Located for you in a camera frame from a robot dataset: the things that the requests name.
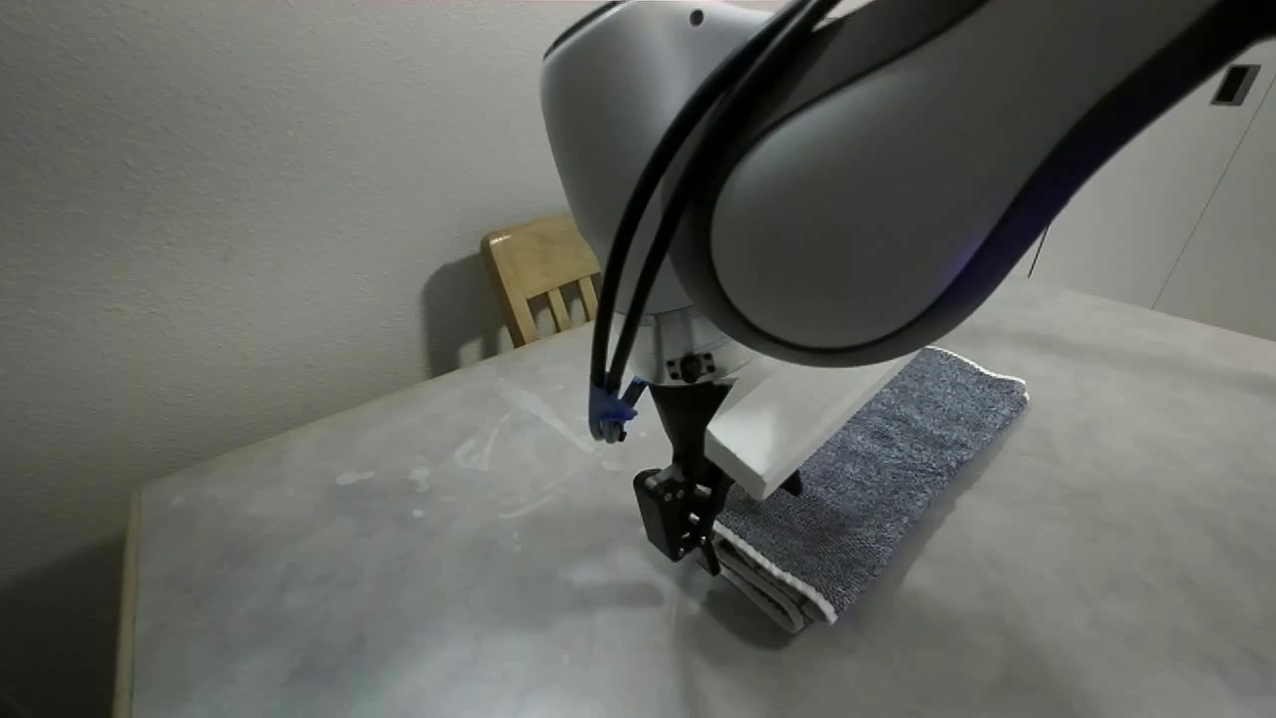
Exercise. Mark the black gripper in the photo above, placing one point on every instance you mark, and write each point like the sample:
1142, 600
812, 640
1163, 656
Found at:
693, 422

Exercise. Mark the grey towel with white trim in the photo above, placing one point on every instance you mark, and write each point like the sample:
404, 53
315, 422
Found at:
901, 453

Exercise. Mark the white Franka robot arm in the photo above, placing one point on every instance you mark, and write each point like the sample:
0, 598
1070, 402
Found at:
850, 200

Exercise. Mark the wooden slat-back chair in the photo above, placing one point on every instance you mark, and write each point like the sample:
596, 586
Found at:
539, 265

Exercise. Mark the tall white cabinet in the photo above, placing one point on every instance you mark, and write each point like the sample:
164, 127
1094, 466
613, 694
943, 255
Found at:
1181, 227

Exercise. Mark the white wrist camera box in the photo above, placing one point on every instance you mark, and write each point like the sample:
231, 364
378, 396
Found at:
784, 425

